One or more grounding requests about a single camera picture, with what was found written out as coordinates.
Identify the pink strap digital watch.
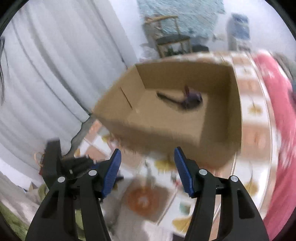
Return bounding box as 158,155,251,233
157,85,203,110

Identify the patterned tile tablecloth board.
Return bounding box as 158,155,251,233
74,52,278,240

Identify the white curtain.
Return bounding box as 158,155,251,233
1,1,128,189

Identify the brown cardboard box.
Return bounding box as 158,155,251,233
93,60,242,169

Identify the pink floral blanket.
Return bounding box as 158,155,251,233
254,50,295,240

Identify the wooden chair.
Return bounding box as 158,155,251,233
144,15,193,58

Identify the blue water jug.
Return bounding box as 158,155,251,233
227,13,251,52

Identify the teal patterned hanging cloth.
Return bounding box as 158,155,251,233
137,0,225,38

